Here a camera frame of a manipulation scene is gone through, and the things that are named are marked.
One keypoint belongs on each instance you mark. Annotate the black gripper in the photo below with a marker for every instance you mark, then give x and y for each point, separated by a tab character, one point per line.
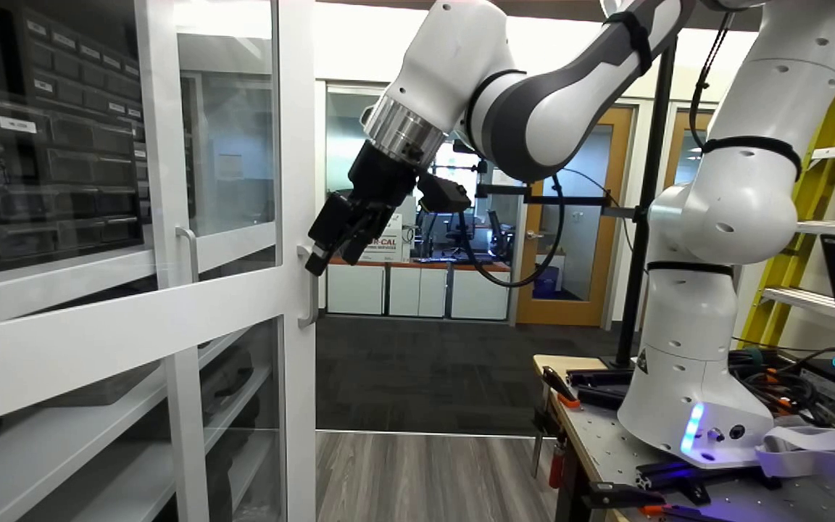
385	183

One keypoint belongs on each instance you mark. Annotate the white framed glass door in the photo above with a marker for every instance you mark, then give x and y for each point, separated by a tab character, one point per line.
298	146
160	146

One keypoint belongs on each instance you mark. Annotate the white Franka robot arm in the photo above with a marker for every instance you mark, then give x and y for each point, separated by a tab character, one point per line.
727	203

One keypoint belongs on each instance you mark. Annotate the white box red label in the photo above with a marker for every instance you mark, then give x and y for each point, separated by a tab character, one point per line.
397	246

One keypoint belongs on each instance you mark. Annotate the white low cabinet red top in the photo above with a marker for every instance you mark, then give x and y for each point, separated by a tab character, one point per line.
420	291
481	294
355	291

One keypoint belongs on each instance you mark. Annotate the blue machine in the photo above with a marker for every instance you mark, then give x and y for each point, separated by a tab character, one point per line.
436	242

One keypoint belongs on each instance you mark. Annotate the blue bin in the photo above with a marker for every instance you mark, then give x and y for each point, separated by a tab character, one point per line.
547	280

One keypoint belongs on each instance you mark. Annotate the black table clamp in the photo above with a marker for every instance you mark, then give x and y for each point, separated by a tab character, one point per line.
675	476
594	394

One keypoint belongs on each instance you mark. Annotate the black labelled drawer organizer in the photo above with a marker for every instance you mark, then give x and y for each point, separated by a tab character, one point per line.
60	146

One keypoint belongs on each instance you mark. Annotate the white shelf cabinet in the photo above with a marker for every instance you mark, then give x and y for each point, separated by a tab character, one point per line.
43	452

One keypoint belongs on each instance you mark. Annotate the black clamp orange tip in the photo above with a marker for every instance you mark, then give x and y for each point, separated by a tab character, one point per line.
639	497

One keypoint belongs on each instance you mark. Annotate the yellow ladder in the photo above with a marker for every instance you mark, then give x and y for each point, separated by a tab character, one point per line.
826	193

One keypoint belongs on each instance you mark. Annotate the white VR headset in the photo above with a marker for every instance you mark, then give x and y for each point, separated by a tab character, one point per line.
826	438

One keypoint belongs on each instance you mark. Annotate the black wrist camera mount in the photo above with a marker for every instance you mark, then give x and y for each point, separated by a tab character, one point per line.
444	193

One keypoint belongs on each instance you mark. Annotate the black camera stand pole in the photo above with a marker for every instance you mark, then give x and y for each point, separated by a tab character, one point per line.
642	291

